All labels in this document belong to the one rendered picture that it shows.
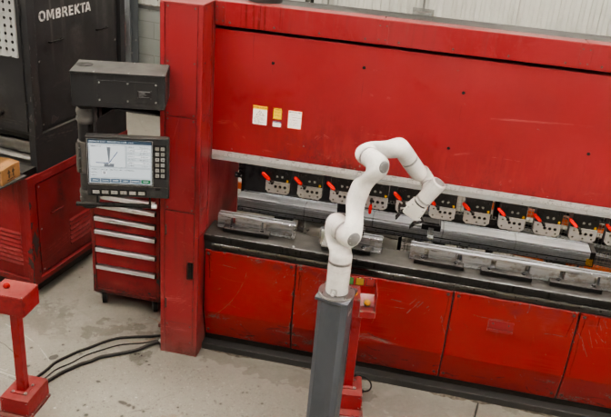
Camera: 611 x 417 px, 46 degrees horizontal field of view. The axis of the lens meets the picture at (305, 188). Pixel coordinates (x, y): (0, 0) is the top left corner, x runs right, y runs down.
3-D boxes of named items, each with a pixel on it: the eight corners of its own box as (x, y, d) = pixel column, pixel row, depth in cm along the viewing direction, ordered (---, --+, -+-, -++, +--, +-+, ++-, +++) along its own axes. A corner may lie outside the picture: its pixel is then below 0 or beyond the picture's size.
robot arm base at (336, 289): (348, 306, 366) (352, 274, 359) (313, 296, 372) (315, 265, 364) (359, 288, 382) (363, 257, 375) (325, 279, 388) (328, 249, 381)
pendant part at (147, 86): (75, 215, 411) (66, 70, 377) (84, 198, 434) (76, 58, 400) (165, 219, 416) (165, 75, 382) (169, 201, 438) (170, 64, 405)
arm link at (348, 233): (344, 238, 371) (359, 253, 358) (325, 234, 365) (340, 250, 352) (380, 148, 359) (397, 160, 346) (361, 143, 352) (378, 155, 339)
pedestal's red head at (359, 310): (340, 315, 418) (343, 289, 411) (340, 301, 433) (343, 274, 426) (375, 319, 418) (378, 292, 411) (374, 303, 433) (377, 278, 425)
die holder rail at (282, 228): (217, 226, 462) (217, 213, 458) (220, 223, 468) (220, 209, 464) (294, 239, 455) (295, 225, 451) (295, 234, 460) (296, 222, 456)
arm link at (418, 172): (396, 149, 373) (422, 185, 391) (402, 168, 361) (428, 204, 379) (412, 141, 371) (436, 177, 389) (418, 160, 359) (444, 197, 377)
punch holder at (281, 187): (265, 192, 444) (266, 167, 438) (268, 186, 452) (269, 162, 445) (288, 195, 442) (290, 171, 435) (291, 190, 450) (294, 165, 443)
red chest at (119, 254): (93, 306, 523) (87, 179, 483) (123, 273, 569) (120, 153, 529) (158, 318, 515) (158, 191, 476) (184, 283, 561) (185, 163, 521)
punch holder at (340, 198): (328, 202, 438) (331, 176, 432) (331, 196, 446) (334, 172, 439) (353, 205, 436) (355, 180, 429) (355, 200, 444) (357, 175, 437)
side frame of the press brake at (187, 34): (160, 351, 482) (159, -1, 390) (202, 286, 559) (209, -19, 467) (195, 357, 478) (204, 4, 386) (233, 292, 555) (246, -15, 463)
